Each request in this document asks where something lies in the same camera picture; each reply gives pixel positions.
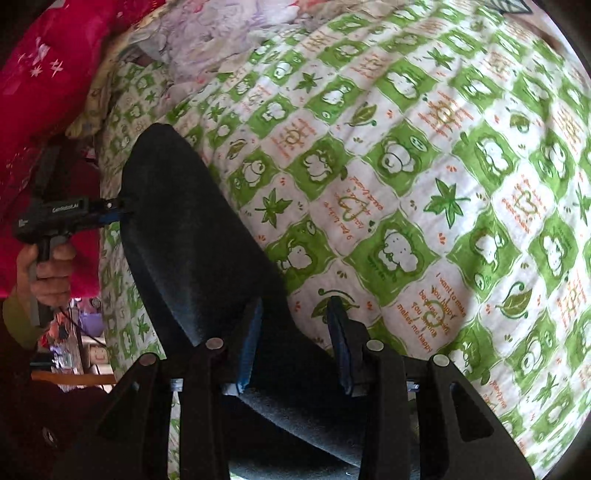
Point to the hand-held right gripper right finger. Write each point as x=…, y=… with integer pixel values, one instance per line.
x=342, y=350

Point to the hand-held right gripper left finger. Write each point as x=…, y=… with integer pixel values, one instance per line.
x=249, y=346

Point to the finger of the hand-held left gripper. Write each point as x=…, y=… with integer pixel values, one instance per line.
x=117, y=217
x=111, y=203

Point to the dark pants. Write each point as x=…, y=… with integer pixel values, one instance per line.
x=184, y=258

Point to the person's left forearm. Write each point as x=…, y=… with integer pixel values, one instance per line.
x=16, y=323

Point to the person's left hand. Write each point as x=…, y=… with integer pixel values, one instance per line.
x=60, y=272

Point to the yellow printed cloth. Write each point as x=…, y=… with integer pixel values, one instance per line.
x=87, y=120

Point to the purple plastic basin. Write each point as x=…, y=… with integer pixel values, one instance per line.
x=91, y=323

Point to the red floral quilt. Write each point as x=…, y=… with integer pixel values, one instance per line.
x=55, y=69

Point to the green printed blanket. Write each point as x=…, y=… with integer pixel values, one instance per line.
x=415, y=184

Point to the pale floral ruffled cloth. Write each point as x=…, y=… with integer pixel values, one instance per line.
x=207, y=41

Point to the pink sheet with plaid hearts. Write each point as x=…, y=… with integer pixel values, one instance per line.
x=545, y=27

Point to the wooden furniture rail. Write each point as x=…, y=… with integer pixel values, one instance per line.
x=74, y=378

